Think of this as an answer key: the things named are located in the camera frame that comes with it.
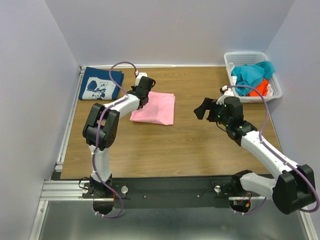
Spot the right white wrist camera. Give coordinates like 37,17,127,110
216,85,234,105

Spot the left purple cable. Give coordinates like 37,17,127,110
91,61,140,219

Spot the orange t-shirt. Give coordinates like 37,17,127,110
246,78,270,97

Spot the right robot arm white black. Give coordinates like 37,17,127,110
193,96,320,215

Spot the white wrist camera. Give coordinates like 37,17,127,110
216,85,234,105
134,70,148,86

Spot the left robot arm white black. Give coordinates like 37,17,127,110
82,75,156,195

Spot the pink t-shirt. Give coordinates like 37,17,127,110
130,91,176,126

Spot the aluminium frame rail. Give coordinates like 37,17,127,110
29,66,86,240

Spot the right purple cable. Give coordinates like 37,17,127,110
224,85,320,214

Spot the teal t-shirt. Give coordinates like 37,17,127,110
232,61,275,97

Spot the folded blue printed t-shirt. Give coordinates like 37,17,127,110
78,67,120,101

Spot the white garment in basket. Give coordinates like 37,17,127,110
226,62,237,86

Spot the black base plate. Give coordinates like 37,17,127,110
78,175,255,216

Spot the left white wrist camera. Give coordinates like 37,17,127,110
134,70,148,86

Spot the purple cable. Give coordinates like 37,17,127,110
91,61,140,219
224,85,320,214

